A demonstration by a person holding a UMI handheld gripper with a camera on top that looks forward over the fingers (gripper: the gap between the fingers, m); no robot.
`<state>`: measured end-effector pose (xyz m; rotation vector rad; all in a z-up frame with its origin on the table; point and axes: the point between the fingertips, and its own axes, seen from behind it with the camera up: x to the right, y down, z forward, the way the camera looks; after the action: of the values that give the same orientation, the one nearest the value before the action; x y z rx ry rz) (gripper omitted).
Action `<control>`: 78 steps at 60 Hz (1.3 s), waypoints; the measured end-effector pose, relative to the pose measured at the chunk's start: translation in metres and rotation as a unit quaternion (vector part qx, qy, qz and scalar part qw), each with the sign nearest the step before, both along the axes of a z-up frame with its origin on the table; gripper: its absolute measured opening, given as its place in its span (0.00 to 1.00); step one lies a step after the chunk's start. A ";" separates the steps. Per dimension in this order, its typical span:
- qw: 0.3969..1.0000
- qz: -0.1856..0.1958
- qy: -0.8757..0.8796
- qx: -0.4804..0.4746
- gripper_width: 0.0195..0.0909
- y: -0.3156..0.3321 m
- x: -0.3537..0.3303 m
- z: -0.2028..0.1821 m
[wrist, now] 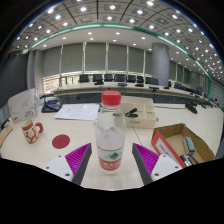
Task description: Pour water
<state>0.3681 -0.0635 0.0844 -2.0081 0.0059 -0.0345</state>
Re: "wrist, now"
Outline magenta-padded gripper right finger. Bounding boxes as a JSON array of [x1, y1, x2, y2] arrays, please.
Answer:
[[131, 142, 183, 186]]

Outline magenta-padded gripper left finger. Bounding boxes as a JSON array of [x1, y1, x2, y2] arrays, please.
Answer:
[[44, 142, 93, 186]]

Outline clear red-capped water bottle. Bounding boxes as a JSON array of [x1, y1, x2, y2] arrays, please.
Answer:
[[94, 90, 128, 176]]

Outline flat round red coaster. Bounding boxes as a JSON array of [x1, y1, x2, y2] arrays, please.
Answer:
[[51, 133, 71, 150]]

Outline open brown cardboard box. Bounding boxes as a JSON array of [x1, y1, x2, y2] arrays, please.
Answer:
[[150, 122, 216, 169]]

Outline grey green eraser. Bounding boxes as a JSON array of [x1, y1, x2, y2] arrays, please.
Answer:
[[182, 135, 197, 156]]

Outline red and cream mug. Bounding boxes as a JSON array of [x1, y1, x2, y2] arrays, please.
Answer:
[[20, 119, 45, 145]]

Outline white desk organizer box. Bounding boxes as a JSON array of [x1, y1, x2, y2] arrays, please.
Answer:
[[119, 95, 158, 129]]

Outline white printed paper sheet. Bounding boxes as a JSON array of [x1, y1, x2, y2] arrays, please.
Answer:
[[53, 103, 101, 122]]

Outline black binder clip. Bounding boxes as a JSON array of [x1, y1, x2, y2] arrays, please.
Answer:
[[124, 107, 139, 118]]

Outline black desk phone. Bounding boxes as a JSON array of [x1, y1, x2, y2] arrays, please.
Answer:
[[40, 95, 63, 114]]

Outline brown cardboard sheet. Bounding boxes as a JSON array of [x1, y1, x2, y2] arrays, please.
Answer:
[[0, 123, 14, 148]]

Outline white copy paper box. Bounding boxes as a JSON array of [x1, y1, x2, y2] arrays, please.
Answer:
[[7, 87, 39, 126]]

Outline long curved conference desk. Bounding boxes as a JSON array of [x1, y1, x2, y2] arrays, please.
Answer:
[[53, 81, 214, 104]]

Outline row of black office chairs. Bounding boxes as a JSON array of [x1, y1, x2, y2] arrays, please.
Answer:
[[78, 73, 161, 86]]

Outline round ceiling lights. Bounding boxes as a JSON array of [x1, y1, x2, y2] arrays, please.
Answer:
[[14, 0, 224, 79]]

